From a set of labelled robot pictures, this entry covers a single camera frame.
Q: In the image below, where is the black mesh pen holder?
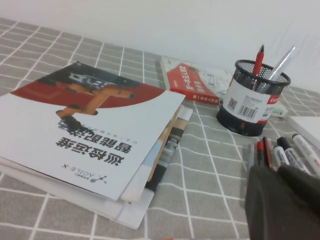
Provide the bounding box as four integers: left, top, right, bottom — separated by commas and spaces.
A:
216, 59, 292, 137

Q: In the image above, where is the tan-edged booklet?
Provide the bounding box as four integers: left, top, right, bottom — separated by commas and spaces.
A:
146, 104, 185, 184

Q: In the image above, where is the plain white brochure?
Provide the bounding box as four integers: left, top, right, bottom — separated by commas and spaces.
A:
0, 156, 156, 231

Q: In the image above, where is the white translucent pen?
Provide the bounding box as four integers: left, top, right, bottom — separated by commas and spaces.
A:
268, 45, 297, 82

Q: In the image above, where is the red gel pen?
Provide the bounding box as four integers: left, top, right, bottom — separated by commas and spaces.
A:
251, 44, 265, 91

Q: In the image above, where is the grey white-grid tablecloth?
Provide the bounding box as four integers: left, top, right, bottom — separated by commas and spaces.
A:
0, 17, 320, 240

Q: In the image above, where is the grey translucent pen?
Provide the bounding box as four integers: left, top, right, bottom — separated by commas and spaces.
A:
248, 143, 256, 172

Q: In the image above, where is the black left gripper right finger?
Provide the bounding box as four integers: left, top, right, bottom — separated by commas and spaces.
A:
277, 163, 320, 226

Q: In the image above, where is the white whiteboard marker black cap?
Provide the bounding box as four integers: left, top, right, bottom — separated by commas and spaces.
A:
271, 144, 291, 172
290, 133, 320, 177
275, 136, 312, 176

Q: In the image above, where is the white HEEC catalogue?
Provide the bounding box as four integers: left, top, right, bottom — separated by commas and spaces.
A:
286, 114, 320, 147

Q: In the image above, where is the red and map-print book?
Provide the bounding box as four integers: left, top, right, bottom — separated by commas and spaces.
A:
159, 55, 287, 119

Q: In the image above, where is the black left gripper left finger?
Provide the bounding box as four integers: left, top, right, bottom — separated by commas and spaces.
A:
244, 164, 320, 240

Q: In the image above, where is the brochure with orange robot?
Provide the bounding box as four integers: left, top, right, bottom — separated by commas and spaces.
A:
0, 60, 187, 202

